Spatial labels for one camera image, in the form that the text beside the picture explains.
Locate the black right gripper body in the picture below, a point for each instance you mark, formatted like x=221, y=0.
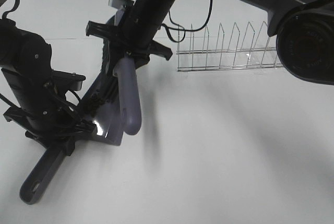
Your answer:
x=138, y=25

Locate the wire dish rack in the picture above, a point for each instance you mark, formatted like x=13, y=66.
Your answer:
x=234, y=49

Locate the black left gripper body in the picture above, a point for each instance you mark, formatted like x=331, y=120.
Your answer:
x=26, y=65

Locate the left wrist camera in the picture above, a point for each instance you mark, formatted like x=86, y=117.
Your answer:
x=68, y=81

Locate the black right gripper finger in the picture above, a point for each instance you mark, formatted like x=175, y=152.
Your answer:
x=69, y=147
x=142, y=55

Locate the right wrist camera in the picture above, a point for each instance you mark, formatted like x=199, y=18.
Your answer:
x=118, y=4

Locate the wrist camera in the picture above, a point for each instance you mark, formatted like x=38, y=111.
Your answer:
x=68, y=81
x=118, y=4

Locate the pile of coffee beans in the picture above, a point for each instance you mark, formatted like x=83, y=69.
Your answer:
x=92, y=105

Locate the purple plastic dustpan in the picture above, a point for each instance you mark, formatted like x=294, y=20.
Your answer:
x=78, y=135

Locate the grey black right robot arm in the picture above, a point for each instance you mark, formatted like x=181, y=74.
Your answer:
x=303, y=28

